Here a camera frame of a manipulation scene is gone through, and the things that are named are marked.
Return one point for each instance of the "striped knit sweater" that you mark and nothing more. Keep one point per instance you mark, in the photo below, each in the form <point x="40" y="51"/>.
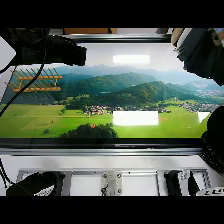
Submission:
<point x="200" y="56"/>

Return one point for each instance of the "brown clothes hanger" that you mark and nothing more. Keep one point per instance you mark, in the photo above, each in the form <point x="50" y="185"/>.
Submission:
<point x="40" y="77"/>
<point x="36" y="89"/>

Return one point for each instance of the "silver frame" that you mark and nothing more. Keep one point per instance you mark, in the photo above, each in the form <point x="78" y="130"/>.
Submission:
<point x="111" y="181"/>

